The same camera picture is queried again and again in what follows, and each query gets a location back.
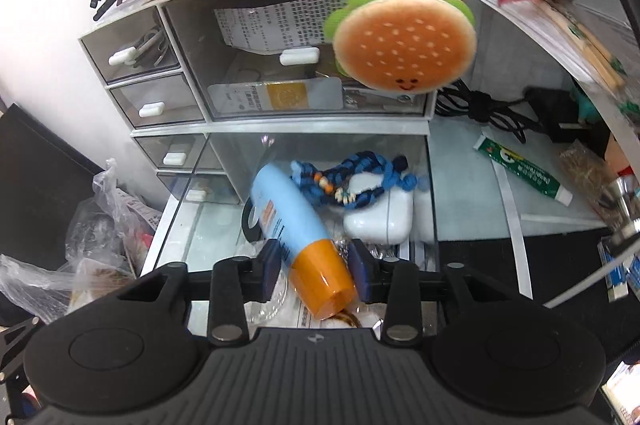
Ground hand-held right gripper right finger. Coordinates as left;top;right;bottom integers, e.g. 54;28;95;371
347;237;511;347

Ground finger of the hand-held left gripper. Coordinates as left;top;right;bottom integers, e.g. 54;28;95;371
0;317;41;381

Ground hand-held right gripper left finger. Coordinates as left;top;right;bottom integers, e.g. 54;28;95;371
117;239;282;347

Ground blue orange sunscreen bottle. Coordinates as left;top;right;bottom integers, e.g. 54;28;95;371
249;162;358;321

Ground small clear drawer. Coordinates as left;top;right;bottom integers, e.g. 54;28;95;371
80;7;181;84
109;72;206;129
134;134;208;170
157;170;241;206

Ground large clear drawer with leaflet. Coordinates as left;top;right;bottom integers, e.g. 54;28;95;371
162;0;437;122

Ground clear plastic bag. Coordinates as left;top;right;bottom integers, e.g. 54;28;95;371
0;157;163;323

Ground white earbud case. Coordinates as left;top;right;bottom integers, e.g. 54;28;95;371
342;175;416;247

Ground dark flat box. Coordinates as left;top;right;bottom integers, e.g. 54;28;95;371
0;102;108;266

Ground white yellow medicine box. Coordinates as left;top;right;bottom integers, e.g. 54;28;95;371
207;77;346;114

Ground green white ointment tube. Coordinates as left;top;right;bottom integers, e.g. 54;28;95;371
472;132;574;206

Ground black desk mat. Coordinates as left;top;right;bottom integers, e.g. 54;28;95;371
517;225;640;386

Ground burger plush toy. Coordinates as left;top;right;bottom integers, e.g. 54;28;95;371
322;0;478;96

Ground white printed leaflet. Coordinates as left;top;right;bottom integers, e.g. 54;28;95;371
214;0;347;56

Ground clear snack bag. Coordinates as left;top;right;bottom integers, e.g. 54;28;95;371
557;140;621;217

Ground black power adapter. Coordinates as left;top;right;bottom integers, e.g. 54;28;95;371
524;87;601;146

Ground small blue box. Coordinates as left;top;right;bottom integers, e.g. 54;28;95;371
597;235;640;303

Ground paper-wrapped chopsticks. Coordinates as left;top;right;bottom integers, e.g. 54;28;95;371
535;0;628;93

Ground blue braided cord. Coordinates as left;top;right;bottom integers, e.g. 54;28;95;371
289;151;420;210

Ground black cable bundle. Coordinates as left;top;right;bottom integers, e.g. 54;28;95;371
435;77;531;144

